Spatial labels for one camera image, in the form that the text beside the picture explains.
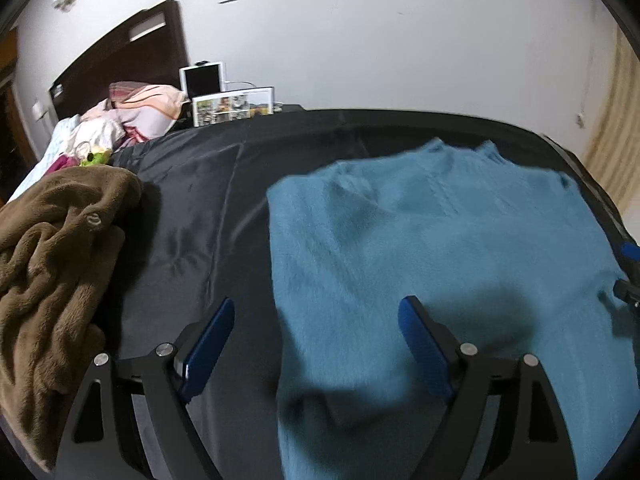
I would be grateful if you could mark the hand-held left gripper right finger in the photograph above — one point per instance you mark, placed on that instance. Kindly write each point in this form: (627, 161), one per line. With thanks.
(425, 350)

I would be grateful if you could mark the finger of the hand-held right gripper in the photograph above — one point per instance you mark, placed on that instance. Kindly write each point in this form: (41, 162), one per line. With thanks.
(629, 291)
(631, 252)

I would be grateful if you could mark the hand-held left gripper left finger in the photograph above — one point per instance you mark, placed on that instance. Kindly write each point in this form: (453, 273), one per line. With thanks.
(207, 350)

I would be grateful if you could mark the blue knit sweater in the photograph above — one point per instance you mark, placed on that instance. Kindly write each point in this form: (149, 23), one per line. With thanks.
(425, 235)

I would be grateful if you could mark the beige curtain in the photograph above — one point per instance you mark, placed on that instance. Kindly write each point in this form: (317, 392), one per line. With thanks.
(620, 125)

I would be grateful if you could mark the black cloth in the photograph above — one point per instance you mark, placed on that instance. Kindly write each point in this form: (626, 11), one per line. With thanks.
(190, 220)

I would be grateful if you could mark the brown fleece garment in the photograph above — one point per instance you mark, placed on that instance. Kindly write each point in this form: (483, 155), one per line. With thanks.
(45, 260)

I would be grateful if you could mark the green plush toy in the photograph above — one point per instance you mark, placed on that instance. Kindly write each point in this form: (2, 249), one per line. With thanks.
(96, 156)

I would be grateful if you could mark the magenta garment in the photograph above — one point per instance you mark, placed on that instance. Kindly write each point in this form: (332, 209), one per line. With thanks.
(62, 165)

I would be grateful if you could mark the white dotted garment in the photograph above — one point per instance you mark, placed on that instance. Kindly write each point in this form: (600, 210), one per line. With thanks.
(97, 135)

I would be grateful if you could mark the light blue blanket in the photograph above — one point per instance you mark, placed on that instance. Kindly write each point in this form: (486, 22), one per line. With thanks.
(40, 170)

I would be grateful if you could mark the pink quilt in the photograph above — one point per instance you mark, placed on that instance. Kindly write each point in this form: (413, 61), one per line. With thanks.
(150, 107)

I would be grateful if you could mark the white tablet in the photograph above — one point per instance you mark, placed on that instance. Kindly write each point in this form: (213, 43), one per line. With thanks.
(202, 80)

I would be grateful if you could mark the dark wooden headboard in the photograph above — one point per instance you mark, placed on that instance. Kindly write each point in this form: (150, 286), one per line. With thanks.
(125, 60)

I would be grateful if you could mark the wall socket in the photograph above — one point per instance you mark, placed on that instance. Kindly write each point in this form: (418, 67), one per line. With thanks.
(580, 120)

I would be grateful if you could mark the photo collage frame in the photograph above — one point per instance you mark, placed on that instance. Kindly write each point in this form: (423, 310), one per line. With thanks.
(232, 106)

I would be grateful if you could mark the bedside wall switch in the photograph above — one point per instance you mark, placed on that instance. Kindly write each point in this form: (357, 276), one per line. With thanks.
(41, 111)

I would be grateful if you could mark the wooden door frame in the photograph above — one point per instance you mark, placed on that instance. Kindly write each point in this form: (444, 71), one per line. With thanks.
(15, 110)

